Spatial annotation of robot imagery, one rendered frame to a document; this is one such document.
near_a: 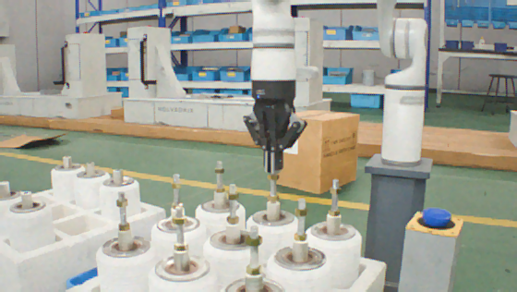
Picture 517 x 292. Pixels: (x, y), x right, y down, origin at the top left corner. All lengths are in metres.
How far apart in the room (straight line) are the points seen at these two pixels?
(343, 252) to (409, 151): 0.37
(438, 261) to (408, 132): 0.44
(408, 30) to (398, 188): 0.34
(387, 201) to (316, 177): 0.78
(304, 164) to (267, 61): 1.12
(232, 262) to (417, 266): 0.27
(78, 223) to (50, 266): 0.20
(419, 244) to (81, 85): 3.39
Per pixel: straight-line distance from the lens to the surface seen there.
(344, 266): 0.71
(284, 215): 0.78
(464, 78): 8.82
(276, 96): 0.69
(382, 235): 1.03
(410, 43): 0.97
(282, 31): 0.70
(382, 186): 0.99
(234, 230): 0.67
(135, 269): 0.65
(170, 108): 3.07
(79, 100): 3.73
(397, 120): 0.98
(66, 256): 0.91
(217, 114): 2.86
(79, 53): 3.76
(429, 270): 0.61
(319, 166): 1.73
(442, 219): 0.60
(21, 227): 0.90
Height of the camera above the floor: 0.53
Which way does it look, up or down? 12 degrees down
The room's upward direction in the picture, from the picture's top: straight up
